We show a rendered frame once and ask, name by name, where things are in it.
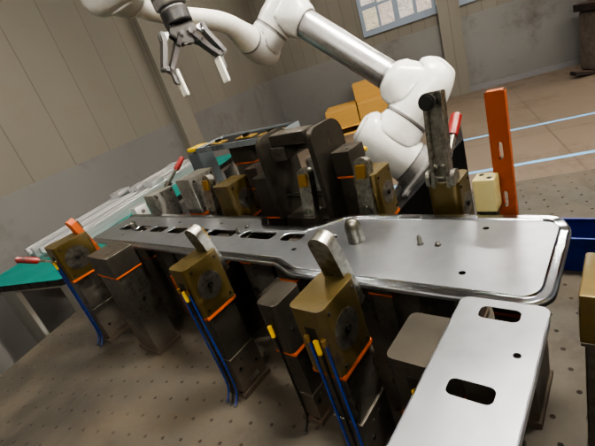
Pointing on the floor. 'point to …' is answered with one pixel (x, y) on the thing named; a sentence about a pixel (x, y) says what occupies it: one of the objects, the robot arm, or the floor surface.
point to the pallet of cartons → (351, 112)
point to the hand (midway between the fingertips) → (205, 84)
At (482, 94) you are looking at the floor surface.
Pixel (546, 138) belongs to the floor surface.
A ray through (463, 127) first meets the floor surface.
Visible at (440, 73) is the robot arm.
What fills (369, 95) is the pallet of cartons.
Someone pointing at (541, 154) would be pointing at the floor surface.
